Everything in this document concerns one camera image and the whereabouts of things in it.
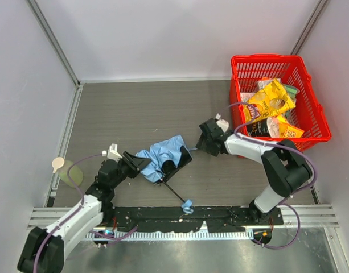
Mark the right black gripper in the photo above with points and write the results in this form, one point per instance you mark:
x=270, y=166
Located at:
x=208, y=139

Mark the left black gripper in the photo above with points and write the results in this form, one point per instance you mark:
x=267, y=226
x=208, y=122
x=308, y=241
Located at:
x=128, y=164

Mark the light blue folding umbrella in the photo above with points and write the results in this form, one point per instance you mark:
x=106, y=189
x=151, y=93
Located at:
x=167, y=158

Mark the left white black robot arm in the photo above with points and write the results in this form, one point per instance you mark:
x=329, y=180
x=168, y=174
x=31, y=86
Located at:
x=46, y=249

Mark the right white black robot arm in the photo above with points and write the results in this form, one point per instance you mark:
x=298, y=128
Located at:
x=286, y=168

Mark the black snack bag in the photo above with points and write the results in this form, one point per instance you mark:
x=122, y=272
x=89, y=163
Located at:
x=259, y=128

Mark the white red snack packet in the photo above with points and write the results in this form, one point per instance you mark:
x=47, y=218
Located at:
x=245, y=97

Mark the green bottle beige cap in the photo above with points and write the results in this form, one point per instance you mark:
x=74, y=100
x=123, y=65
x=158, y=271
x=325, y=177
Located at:
x=63, y=168

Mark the yellow Lays chip bag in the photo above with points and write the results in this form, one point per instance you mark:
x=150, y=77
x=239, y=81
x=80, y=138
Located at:
x=270, y=101

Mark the yellow orange snack bag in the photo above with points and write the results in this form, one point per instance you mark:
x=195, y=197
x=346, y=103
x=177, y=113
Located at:
x=279, y=127

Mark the red plastic shopping basket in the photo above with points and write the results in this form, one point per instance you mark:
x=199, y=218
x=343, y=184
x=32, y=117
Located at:
x=308, y=114

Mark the green snack packet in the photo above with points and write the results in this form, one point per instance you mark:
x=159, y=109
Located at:
x=292, y=91

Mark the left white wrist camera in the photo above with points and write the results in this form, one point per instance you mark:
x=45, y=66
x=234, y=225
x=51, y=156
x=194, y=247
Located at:
x=112, y=153

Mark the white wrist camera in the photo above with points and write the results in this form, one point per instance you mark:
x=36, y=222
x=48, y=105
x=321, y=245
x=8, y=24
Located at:
x=112, y=153
x=222, y=123

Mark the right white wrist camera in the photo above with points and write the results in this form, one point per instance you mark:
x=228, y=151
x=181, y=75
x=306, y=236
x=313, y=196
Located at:
x=222, y=123

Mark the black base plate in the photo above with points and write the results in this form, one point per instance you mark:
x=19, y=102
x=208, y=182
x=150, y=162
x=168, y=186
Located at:
x=166, y=219

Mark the aluminium front rail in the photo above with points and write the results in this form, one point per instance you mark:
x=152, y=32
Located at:
x=201, y=235

